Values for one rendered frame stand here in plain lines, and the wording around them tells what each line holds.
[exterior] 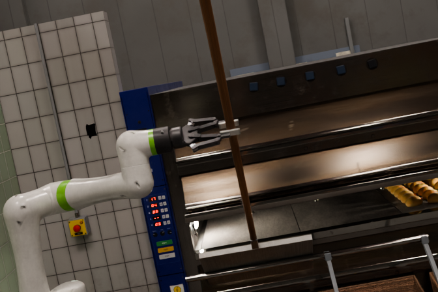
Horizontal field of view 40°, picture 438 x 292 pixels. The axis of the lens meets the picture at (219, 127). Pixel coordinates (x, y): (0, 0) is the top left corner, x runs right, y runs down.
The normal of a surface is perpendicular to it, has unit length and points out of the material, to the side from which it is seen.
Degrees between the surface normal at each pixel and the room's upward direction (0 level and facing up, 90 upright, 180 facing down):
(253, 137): 70
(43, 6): 90
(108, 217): 90
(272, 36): 90
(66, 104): 90
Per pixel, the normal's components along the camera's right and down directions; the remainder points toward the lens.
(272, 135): -0.10, -0.25
